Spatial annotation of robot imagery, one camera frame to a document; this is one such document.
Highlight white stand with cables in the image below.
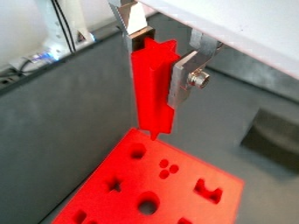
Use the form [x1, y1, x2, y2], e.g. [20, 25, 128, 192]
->
[0, 0, 97, 88]

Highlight red star prism peg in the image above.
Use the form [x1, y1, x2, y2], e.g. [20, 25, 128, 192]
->
[131, 38, 180, 140]

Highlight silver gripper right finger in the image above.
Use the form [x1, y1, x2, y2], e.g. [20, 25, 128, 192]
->
[168, 29, 223, 109]

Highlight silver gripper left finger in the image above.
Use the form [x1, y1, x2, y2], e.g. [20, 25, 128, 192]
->
[107, 0, 155, 52]

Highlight black curved fixture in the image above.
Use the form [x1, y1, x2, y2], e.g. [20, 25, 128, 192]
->
[240, 109, 299, 174]

